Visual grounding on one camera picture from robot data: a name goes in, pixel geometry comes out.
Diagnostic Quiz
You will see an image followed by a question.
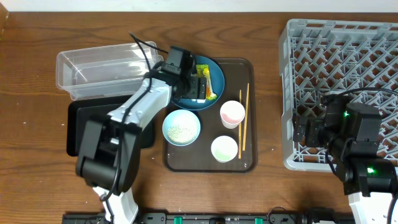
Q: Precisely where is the yellow snack wrapper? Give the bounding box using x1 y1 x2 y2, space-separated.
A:
196 64 217 101

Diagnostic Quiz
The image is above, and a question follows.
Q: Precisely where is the light blue bowl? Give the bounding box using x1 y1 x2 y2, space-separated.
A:
162 110 201 147

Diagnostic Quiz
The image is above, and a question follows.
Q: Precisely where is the white rice pile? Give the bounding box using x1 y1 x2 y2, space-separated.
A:
167 125 197 144

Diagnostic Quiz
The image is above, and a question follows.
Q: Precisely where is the white cup pink inside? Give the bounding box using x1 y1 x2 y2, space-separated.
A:
220 100 246 129

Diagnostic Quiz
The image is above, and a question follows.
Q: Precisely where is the white cup green inside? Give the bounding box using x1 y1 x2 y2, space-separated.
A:
211 136 238 163

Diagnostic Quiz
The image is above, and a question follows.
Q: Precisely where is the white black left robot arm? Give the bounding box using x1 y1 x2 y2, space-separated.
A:
76 72 198 223

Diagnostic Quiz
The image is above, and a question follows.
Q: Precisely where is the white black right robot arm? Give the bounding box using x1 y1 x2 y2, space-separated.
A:
293 103 397 223

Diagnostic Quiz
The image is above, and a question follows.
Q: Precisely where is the clear plastic waste bin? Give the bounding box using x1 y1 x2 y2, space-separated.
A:
56 41 163 101

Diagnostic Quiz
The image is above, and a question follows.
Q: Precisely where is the grey dishwasher rack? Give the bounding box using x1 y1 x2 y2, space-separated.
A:
279 19 397 172

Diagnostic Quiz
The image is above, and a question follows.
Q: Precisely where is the dark blue plate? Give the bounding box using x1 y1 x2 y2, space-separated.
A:
172 55 225 111

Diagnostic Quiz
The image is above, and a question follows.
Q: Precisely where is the right wooden chopstick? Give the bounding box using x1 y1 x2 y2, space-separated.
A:
243 83 250 151

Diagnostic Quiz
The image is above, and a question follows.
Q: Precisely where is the brown serving tray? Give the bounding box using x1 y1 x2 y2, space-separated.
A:
164 57 257 173

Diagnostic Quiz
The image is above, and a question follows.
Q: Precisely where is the black rectangular tray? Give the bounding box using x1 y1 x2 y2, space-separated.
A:
67 95 156 157

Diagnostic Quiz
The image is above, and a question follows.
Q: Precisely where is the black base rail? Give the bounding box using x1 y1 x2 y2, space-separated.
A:
62 207 356 224

